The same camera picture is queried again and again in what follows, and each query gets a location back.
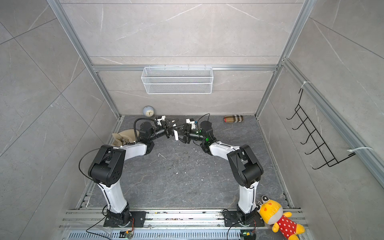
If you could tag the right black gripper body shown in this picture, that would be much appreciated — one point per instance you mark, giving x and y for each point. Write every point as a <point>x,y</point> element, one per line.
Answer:
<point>193,135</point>

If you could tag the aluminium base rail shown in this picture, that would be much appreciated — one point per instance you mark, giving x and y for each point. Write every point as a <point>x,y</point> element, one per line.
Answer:
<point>200,224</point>

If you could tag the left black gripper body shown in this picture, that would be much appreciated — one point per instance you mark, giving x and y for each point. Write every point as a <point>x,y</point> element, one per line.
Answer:
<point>162,130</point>

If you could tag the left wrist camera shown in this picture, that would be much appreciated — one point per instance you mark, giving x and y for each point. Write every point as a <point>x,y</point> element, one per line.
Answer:
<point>159,120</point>

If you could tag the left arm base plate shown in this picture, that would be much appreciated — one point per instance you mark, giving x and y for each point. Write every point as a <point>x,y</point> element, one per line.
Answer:
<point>125,219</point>

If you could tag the white wire mesh basket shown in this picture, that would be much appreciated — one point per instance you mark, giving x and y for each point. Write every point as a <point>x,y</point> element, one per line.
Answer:
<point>178,80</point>

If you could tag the black wall hook rack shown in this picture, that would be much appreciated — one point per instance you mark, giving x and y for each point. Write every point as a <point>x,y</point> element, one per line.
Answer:
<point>314,135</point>

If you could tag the plaid striped slipper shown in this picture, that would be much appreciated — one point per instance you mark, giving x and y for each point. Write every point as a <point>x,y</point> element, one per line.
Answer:
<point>233,119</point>

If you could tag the yellow plush toy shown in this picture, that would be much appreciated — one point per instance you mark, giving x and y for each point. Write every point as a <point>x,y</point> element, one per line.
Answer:
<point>272,214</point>

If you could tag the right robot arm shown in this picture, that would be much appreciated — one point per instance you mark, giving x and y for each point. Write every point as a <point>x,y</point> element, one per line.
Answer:
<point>244,164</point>

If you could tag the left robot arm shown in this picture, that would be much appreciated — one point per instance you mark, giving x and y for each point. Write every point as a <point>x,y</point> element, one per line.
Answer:
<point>107,166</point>

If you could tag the white remote control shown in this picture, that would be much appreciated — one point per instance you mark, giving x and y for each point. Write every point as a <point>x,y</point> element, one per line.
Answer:
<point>176,135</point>

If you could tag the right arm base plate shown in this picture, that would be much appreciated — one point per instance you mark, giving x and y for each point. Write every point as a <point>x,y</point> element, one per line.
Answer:
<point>239,219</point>

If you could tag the beige cap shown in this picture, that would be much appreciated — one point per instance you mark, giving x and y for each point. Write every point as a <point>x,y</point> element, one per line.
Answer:
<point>126,137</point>

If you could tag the small round grey clock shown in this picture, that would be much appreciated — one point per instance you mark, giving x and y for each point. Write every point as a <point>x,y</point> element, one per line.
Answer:
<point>148,111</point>

